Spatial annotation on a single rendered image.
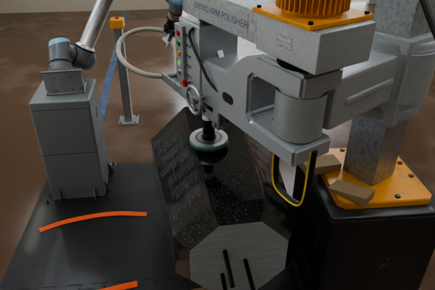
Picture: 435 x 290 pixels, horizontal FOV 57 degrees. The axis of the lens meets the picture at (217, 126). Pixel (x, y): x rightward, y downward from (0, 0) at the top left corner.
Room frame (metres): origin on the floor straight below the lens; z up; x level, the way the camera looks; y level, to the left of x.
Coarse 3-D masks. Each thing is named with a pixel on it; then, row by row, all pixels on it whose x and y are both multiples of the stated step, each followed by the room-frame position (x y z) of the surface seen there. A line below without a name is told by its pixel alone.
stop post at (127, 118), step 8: (112, 24) 3.64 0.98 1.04; (120, 24) 3.64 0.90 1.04; (120, 32) 3.66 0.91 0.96; (120, 48) 3.66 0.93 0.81; (120, 64) 3.66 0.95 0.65; (120, 72) 3.66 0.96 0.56; (120, 80) 3.66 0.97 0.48; (128, 80) 3.72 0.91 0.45; (120, 88) 3.66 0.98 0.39; (128, 88) 3.67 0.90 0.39; (128, 96) 3.66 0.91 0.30; (128, 104) 3.66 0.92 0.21; (128, 112) 3.66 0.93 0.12; (120, 120) 3.67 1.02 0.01; (128, 120) 3.66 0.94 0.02; (136, 120) 3.67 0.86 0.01
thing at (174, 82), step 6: (162, 72) 2.23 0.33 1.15; (162, 78) 2.22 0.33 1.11; (168, 78) 2.16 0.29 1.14; (174, 78) 2.24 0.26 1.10; (168, 84) 2.16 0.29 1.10; (174, 84) 2.09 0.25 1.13; (180, 84) 2.16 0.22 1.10; (180, 90) 2.04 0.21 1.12; (198, 108) 1.87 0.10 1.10; (204, 108) 1.82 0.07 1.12; (204, 114) 1.82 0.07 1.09; (210, 114) 1.76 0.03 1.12; (222, 120) 1.67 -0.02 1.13; (228, 120) 1.71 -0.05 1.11; (222, 126) 1.67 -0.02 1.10
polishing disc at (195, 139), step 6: (192, 132) 1.94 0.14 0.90; (198, 132) 1.94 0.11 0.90; (216, 132) 1.95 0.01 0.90; (222, 132) 1.95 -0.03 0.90; (192, 138) 1.88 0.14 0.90; (198, 138) 1.88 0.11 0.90; (216, 138) 1.88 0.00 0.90; (222, 138) 1.88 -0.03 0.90; (198, 144) 1.81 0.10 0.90; (204, 144) 1.81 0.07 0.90; (210, 144) 1.82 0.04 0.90; (216, 144) 1.82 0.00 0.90; (222, 144) 1.82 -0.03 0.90
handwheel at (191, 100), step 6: (186, 90) 1.75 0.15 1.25; (198, 90) 1.68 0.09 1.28; (186, 96) 1.76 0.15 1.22; (192, 96) 1.70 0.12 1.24; (198, 96) 1.66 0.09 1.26; (204, 96) 1.73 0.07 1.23; (186, 102) 1.76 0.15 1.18; (192, 102) 1.69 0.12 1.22; (198, 102) 1.71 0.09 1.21; (192, 108) 1.73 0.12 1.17; (198, 114) 1.66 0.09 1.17
